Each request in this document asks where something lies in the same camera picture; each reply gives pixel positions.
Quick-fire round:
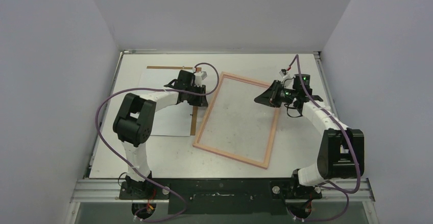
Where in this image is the light wooden picture frame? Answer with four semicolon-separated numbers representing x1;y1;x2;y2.
193;72;280;169

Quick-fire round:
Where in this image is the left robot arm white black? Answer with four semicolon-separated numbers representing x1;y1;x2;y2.
113;68;208;199

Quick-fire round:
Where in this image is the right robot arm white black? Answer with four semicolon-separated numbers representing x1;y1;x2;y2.
254;73;365;198

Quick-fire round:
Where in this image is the white photo paper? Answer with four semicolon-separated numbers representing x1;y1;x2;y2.
137;68;197;137

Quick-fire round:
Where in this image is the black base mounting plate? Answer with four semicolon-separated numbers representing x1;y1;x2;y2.
119;178;322;215

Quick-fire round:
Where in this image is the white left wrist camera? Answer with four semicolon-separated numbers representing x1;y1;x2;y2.
194;71;207;82

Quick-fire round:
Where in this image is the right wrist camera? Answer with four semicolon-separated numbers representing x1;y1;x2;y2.
279;69;288;79

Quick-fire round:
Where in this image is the brown frame backing board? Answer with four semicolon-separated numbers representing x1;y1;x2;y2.
146;66;203;137

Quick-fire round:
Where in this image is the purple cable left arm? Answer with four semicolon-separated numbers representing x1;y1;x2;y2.
94;62;220;223

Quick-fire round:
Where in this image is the aluminium rail front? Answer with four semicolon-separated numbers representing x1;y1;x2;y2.
71;179;375;203

